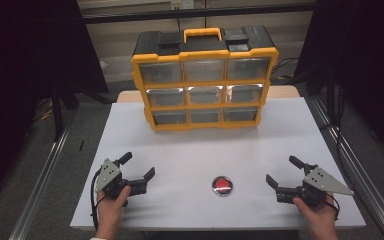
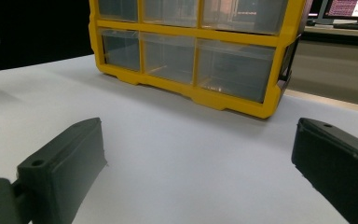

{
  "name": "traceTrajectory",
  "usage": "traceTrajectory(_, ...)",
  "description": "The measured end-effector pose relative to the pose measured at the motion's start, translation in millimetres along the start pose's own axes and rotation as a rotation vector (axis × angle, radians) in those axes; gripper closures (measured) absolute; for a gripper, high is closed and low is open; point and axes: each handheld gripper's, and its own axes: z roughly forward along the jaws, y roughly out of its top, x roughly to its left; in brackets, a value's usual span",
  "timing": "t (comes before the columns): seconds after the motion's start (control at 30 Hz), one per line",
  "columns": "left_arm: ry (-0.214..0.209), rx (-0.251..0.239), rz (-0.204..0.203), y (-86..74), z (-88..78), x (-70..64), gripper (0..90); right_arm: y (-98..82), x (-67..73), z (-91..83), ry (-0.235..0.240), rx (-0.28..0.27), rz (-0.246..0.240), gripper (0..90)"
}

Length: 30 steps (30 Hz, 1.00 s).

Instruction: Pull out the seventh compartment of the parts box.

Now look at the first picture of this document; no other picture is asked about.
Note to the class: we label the black stand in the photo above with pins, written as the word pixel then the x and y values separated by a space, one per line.
pixel 57 110

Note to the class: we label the white wall socket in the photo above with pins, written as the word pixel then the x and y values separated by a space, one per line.
pixel 181 4

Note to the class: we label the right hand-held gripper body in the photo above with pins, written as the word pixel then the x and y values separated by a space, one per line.
pixel 323 181

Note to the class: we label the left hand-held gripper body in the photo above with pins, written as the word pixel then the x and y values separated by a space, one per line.
pixel 110 176

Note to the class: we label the person's left hand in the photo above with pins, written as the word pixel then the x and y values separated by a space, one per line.
pixel 110 213

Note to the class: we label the metal floor rail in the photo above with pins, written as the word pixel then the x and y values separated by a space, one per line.
pixel 363 180
pixel 40 186

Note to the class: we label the yellow black drawer cabinet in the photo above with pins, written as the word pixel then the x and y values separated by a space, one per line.
pixel 200 50

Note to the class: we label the red round tin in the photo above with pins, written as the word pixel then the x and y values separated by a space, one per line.
pixel 222 184

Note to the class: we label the black horizontal bar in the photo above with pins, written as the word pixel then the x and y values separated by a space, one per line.
pixel 196 12

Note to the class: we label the black curtain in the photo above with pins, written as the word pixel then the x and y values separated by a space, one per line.
pixel 363 50
pixel 23 66

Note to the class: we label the small black stick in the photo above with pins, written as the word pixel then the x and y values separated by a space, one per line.
pixel 81 145

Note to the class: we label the person's right hand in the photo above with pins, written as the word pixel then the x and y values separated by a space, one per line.
pixel 320 216

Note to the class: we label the set of clear drawers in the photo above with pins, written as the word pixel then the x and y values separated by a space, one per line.
pixel 204 70

